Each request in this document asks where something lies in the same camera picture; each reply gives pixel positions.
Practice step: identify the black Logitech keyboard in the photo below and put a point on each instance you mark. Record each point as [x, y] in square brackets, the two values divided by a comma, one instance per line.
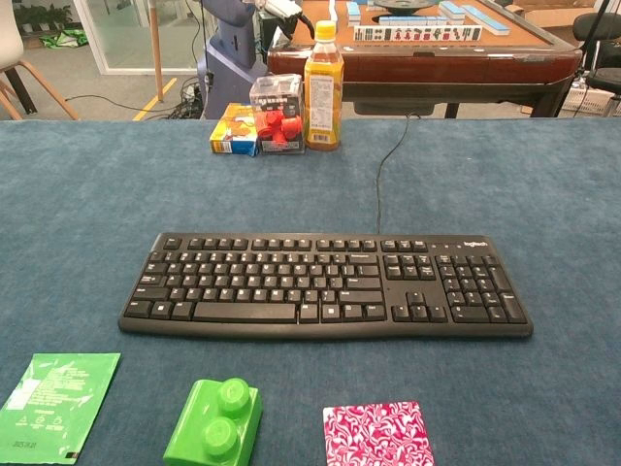
[271, 291]

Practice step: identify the green foil sachet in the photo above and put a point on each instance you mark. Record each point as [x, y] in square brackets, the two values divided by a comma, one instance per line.
[53, 405]

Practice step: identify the row of mahjong tiles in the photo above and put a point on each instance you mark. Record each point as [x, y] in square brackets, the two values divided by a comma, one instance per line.
[417, 33]

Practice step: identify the blue table cloth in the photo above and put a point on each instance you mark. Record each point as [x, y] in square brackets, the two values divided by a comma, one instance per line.
[97, 218]

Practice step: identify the yellow blue snack box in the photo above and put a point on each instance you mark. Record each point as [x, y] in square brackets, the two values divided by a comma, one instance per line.
[233, 131]

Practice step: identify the orange juice bottle yellow cap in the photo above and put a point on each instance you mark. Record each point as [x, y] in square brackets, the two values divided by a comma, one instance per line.
[323, 92]

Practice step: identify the brown mahjong table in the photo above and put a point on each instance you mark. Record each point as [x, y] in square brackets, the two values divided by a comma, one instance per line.
[436, 58]

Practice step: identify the potted green plants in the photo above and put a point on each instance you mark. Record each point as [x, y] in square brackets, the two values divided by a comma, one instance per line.
[41, 17]

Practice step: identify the green bag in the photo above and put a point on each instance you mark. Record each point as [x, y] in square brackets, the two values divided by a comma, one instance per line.
[63, 38]

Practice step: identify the wooden chair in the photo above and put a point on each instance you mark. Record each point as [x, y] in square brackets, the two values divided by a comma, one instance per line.
[19, 63]

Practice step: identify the cardboard box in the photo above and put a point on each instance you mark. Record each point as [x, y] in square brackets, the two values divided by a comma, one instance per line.
[553, 12]

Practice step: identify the green two-stud building block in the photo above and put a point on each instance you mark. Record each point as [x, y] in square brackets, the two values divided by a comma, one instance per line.
[213, 427]

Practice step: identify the clear box with red puzzle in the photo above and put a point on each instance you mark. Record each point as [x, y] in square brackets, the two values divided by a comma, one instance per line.
[279, 121]

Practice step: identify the wooden pole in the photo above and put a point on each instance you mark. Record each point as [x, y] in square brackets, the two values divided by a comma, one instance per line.
[156, 48]

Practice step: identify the white plastic crate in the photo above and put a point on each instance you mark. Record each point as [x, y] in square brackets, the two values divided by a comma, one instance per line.
[589, 99]

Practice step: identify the pink white patterned square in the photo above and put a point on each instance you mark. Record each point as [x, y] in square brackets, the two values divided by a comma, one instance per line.
[378, 434]

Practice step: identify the black office chair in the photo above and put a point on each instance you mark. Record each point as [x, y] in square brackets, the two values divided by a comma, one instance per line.
[599, 43]

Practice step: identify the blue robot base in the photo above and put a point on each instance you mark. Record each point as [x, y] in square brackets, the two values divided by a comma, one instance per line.
[228, 58]

